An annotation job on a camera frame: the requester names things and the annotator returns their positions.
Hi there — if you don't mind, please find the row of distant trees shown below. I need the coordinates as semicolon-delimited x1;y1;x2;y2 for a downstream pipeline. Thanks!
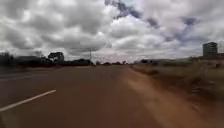
95;60;128;66

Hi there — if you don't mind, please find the pole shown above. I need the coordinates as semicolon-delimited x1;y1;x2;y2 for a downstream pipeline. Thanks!
88;49;93;66

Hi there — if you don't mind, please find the reddish brown asphalt road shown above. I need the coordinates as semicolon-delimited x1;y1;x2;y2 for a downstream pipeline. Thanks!
0;64;164;128

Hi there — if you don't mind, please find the dark building with roof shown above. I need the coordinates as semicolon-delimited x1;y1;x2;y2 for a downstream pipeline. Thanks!
47;51;65;64

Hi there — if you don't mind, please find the sandy dirt roadside strip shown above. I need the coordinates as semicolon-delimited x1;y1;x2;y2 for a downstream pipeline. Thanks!
120;65;224;128

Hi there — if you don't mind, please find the dry grass verge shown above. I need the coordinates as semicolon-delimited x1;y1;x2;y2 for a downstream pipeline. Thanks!
129;58;224;103

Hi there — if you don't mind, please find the row of low dark buildings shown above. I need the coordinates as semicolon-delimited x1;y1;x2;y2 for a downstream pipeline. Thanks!
0;52;93;68

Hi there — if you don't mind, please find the white painted road line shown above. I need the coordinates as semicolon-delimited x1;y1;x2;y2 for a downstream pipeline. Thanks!
0;88;57;113

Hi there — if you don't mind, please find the tall grey building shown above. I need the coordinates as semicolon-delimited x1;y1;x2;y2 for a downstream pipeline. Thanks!
202;41;219;58

